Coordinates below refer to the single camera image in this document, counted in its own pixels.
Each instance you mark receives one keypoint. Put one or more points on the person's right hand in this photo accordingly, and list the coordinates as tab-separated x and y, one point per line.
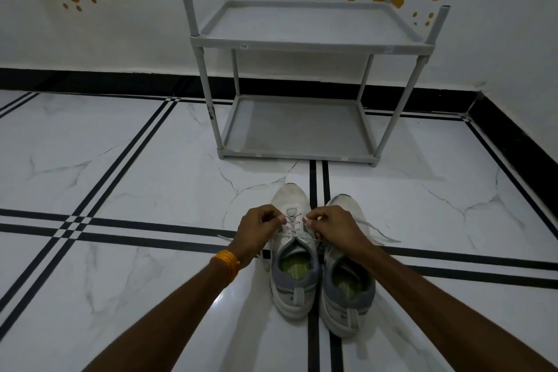
342	230

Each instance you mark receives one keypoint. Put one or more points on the white shoelace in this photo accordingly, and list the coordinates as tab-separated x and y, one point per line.
296	228
379	232

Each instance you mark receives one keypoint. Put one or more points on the person's left fingers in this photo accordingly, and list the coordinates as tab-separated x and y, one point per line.
270	215

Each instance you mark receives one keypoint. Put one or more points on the orange thread wristband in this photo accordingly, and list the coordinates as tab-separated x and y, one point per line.
226	265

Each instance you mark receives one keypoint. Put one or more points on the person's right fingers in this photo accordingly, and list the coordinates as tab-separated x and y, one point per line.
322	217

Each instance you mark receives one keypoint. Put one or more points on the white grey sneaker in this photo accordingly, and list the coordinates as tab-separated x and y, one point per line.
294	280
346	297

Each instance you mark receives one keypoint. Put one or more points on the grey plastic two-tier rack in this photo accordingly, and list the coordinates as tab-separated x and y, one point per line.
301	79

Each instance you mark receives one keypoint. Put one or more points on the person's right forearm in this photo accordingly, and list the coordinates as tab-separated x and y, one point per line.
436	310

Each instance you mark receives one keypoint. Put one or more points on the person's left hand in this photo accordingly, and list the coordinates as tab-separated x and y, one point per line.
255	234

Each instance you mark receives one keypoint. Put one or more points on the person's left forearm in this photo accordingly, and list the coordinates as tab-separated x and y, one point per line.
174	319

